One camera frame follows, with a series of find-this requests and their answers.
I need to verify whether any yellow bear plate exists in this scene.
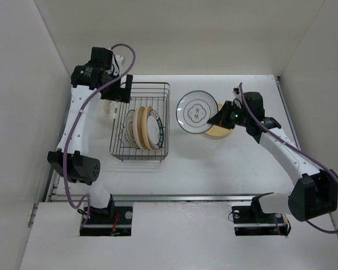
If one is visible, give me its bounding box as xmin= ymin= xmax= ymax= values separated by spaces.
xmin=201 ymin=103 xmax=236 ymax=140

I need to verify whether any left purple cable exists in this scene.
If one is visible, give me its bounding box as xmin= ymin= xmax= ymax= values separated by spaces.
xmin=63 ymin=43 xmax=137 ymax=234

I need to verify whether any cream white plate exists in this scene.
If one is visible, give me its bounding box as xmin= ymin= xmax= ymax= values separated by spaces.
xmin=133 ymin=106 xmax=146 ymax=150

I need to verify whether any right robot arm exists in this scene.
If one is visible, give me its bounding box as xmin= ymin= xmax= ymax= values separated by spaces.
xmin=208 ymin=87 xmax=338 ymax=222

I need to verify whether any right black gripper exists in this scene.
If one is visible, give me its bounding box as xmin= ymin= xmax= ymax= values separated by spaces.
xmin=208 ymin=100 xmax=250 ymax=129

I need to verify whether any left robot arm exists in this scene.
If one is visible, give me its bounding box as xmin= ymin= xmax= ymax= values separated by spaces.
xmin=47 ymin=47 xmax=133 ymax=223

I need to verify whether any yellow plate in rack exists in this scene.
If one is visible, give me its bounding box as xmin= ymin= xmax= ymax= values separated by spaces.
xmin=141 ymin=106 xmax=154 ymax=150

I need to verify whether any purple cable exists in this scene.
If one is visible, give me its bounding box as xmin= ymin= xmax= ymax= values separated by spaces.
xmin=63 ymin=43 xmax=137 ymax=234
xmin=238 ymin=82 xmax=338 ymax=234

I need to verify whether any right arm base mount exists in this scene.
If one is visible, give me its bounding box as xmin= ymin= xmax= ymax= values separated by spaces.
xmin=228 ymin=205 xmax=292 ymax=237

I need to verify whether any grey wire dish rack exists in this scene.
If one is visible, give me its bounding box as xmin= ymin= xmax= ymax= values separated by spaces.
xmin=109 ymin=82 xmax=170 ymax=161

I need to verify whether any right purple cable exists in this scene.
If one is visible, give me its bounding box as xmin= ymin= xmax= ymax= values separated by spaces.
xmin=238 ymin=82 xmax=338 ymax=234

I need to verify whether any white plate dark green band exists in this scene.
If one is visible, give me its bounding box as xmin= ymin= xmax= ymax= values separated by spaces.
xmin=146 ymin=109 xmax=164 ymax=149

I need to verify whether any white plate green outline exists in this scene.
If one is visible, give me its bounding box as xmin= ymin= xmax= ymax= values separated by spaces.
xmin=176 ymin=90 xmax=219 ymax=134

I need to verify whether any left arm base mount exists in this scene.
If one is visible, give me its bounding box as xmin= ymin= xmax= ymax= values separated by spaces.
xmin=77 ymin=205 xmax=133 ymax=237

